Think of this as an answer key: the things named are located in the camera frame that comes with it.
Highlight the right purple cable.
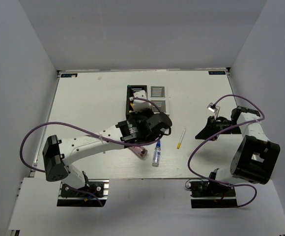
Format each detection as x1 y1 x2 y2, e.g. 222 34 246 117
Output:
187 94 266 207

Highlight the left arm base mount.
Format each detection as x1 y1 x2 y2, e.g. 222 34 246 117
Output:
57 179 110 207

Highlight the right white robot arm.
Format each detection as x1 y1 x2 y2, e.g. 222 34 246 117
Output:
195 106 281 196

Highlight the corner label sticker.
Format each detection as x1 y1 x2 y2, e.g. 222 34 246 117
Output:
60 73 78 78
208 71 226 75

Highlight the pink cap candy tube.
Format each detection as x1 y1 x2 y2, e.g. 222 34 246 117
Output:
129 146 148 160

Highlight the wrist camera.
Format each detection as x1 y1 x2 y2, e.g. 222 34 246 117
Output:
207 103 220 119
130 90 152 113

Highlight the left corner label sticker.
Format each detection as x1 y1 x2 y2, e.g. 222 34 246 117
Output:
60 73 78 78

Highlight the right corner label sticker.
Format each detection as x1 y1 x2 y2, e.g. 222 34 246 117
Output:
208 71 226 75

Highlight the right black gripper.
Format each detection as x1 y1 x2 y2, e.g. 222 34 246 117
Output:
196 116 243 141

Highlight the blue spray bottle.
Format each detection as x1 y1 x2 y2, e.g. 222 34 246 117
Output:
152 140 161 167

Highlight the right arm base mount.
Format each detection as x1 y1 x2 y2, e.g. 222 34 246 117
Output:
185 178 238 209

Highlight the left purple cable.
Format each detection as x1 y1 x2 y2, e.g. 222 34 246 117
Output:
19 97 169 207

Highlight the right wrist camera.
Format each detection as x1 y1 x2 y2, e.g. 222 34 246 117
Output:
207 103 220 119

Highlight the purple cable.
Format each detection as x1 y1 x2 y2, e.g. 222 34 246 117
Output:
187 94 266 207
19 97 169 207

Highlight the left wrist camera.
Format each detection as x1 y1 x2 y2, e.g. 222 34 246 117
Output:
130 90 152 113

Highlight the white slotted pen holder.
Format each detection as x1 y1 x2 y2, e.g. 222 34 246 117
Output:
147 86 170 116

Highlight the black slotted pen holder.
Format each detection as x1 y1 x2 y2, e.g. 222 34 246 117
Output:
125 85 147 118

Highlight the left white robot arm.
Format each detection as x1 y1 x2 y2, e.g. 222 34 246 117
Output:
42 110 172 196

